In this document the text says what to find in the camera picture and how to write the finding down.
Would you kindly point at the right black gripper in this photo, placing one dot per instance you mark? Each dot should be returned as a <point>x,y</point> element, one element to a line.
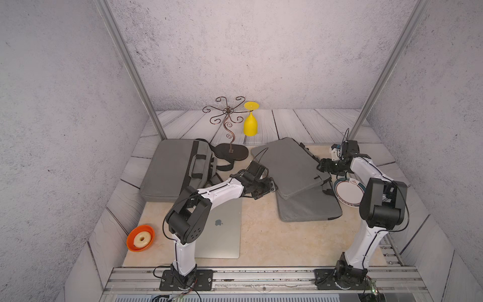
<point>325,166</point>

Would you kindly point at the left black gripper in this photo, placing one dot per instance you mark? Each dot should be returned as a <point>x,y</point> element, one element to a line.
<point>270,187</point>

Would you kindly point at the silver apple laptop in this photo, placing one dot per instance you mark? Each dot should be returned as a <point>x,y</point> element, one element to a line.
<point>221,237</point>

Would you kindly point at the grey zippered laptop bag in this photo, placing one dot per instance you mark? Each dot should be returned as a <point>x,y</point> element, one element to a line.
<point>177,164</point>

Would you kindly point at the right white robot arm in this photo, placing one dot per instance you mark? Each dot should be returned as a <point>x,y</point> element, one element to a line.
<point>382,208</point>

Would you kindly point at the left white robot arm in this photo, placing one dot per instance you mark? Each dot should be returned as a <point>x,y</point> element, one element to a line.
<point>187,218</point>

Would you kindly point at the white plate green red rim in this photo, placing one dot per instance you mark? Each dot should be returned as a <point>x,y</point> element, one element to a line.
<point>349,191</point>

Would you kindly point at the yellow plastic goblet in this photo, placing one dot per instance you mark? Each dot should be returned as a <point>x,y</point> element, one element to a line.
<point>250,124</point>

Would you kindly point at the orange bowl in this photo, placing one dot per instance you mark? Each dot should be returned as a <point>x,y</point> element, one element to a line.
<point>134,232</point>

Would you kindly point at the white donut in bowl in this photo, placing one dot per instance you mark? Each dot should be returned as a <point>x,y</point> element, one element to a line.
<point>142,239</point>

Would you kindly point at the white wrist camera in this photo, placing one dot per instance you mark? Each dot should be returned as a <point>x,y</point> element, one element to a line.
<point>335,152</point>

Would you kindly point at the copper wire jewelry stand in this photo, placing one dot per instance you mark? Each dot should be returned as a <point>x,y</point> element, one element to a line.
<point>228,117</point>

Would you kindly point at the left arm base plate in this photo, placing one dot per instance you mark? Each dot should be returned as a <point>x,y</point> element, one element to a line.
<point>198,280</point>

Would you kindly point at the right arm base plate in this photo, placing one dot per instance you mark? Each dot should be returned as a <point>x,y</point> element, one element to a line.
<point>332,279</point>

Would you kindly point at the right aluminium frame post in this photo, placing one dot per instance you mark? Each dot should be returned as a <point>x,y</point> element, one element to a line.
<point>412,23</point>

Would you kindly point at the aluminium frame post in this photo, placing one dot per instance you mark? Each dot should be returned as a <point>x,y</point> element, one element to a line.
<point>121,46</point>
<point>412,23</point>

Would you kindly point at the front aluminium rail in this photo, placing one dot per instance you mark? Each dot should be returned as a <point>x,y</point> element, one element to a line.
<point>159,282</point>

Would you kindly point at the left aluminium frame post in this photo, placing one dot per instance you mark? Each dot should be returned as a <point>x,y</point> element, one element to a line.
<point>121,46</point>

